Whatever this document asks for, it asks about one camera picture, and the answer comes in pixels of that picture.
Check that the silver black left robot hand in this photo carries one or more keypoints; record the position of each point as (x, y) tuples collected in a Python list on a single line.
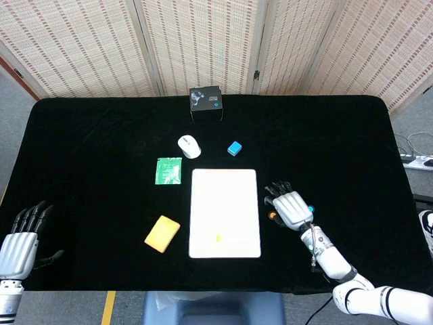
[(17, 254)]

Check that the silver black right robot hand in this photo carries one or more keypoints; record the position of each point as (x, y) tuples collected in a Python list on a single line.
[(292, 210)]

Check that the cyan small piece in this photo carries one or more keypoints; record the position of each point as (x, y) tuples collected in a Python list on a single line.
[(311, 208)]

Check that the orange small piece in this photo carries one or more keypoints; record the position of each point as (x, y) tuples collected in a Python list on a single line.
[(218, 237), (271, 215)]

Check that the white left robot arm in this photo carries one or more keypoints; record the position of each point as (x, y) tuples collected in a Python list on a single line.
[(10, 301)]

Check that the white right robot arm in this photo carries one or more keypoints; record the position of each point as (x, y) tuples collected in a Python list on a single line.
[(333, 260)]

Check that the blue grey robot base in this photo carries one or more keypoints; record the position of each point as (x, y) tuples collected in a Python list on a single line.
[(213, 308)]

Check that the white magnetic board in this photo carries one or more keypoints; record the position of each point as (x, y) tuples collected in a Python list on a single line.
[(225, 203)]

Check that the blue white eraser block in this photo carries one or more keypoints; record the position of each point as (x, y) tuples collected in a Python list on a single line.
[(234, 148)]

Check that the white computer mouse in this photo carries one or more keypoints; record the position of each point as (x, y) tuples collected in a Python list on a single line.
[(189, 146)]

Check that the green foil packet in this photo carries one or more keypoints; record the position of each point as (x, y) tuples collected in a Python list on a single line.
[(168, 171)]

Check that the yellow sponge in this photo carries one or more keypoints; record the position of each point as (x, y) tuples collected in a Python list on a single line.
[(162, 233)]

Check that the white power strip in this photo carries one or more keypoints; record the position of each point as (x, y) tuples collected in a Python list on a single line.
[(417, 162)]

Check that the black cardboard box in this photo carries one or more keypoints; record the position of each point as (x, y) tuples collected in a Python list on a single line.
[(206, 105)]

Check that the white black sneaker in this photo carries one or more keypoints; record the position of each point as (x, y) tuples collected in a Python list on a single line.
[(427, 230)]

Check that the black tablecloth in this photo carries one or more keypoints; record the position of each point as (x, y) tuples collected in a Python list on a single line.
[(101, 135)]

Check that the woven folding screen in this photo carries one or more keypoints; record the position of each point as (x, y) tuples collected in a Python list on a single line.
[(84, 40)]

